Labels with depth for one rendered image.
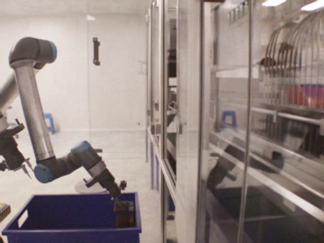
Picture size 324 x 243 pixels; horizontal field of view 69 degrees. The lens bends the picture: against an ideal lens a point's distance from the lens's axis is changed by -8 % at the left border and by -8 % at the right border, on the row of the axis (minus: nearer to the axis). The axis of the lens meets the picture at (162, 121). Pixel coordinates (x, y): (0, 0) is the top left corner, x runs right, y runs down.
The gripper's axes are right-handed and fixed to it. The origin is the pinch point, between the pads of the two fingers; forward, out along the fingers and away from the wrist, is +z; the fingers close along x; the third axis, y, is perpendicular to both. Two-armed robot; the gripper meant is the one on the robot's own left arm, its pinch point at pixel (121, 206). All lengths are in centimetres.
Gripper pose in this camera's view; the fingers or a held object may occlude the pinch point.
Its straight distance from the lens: 131.2
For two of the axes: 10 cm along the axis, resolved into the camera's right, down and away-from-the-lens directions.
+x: -1.3, -1.4, 9.8
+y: 8.1, -5.8, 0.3
